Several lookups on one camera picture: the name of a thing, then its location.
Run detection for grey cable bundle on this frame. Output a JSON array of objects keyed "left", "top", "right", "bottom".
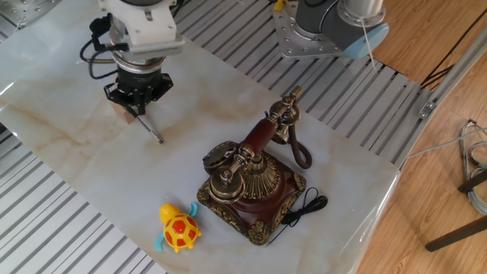
[{"left": 406, "top": 119, "right": 487, "bottom": 217}]

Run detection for perforated metal plate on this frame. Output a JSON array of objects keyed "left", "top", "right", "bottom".
[{"left": 0, "top": 0, "right": 62, "bottom": 30}]

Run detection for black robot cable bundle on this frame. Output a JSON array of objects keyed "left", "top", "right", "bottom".
[{"left": 78, "top": 13, "right": 130, "bottom": 81}]

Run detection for black floor cables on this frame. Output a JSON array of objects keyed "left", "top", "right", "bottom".
[{"left": 419, "top": 17, "right": 487, "bottom": 89}]

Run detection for black bundled line cable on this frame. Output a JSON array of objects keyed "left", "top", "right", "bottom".
[{"left": 265, "top": 186, "right": 329, "bottom": 246}]

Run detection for wooden cube block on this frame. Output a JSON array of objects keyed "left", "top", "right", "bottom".
[{"left": 111, "top": 100, "right": 137, "bottom": 125}]

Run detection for yellow orange toy turtle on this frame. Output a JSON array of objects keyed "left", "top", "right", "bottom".
[{"left": 154, "top": 202, "right": 203, "bottom": 254}]

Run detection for antique maroon brass phone base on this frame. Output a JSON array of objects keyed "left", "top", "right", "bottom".
[{"left": 196, "top": 139, "right": 307, "bottom": 247}]

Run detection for brown coiled handset cord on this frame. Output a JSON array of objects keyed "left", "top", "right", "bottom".
[{"left": 287, "top": 123, "right": 314, "bottom": 170}]

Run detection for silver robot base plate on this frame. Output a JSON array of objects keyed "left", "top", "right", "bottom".
[{"left": 272, "top": 0, "right": 345, "bottom": 62}]

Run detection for black furniture leg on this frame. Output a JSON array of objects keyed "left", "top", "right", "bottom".
[
  {"left": 424, "top": 215, "right": 487, "bottom": 253},
  {"left": 457, "top": 170, "right": 487, "bottom": 194}
]

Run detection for antique maroon brass handset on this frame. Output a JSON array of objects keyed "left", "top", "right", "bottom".
[{"left": 208, "top": 85, "right": 304, "bottom": 205}]

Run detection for glossy marble pattern mat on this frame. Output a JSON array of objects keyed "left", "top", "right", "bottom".
[{"left": 0, "top": 0, "right": 400, "bottom": 274}]

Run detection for aluminium frame post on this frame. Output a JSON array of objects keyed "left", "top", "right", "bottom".
[{"left": 394, "top": 22, "right": 487, "bottom": 170}]

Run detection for black silver pen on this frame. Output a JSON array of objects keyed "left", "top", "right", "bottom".
[{"left": 127, "top": 106, "right": 164, "bottom": 145}]

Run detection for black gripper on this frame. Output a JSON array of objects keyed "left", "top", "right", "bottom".
[{"left": 103, "top": 67, "right": 174, "bottom": 116}]

